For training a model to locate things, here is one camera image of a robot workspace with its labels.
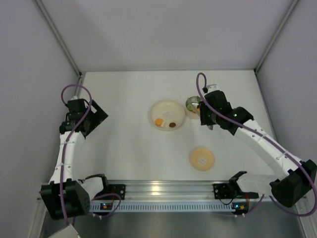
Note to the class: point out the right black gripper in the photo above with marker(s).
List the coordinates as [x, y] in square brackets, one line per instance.
[203, 114]

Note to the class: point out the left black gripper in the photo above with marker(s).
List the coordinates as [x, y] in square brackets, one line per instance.
[93, 118]

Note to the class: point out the round lunch box container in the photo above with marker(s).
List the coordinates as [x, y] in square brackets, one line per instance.
[192, 107]

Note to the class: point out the green round food piece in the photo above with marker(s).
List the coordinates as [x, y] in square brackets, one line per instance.
[189, 107]

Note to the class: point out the beige round lid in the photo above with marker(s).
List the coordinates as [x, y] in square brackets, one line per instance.
[202, 159]

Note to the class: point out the orange round food piece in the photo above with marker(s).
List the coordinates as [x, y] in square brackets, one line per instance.
[158, 122]

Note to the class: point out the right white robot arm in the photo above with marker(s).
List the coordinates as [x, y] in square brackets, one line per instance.
[292, 177]

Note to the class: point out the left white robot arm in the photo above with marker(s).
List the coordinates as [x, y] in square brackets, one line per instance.
[67, 169]

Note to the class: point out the cream round plate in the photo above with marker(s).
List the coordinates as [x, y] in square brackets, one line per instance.
[168, 110]

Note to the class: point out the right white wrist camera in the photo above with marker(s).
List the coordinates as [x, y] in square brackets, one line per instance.
[210, 88]

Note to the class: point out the left aluminium frame post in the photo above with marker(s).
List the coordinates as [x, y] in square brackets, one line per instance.
[56, 34]

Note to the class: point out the aluminium frame post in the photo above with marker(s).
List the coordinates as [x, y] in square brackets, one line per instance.
[277, 33]
[56, 34]

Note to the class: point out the aluminium mounting rail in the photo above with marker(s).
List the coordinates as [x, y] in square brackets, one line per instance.
[146, 191]

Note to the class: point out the slotted grey cable duct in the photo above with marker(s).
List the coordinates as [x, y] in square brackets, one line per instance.
[106, 207]

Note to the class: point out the right aluminium frame post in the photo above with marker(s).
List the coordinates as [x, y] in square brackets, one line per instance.
[277, 33]

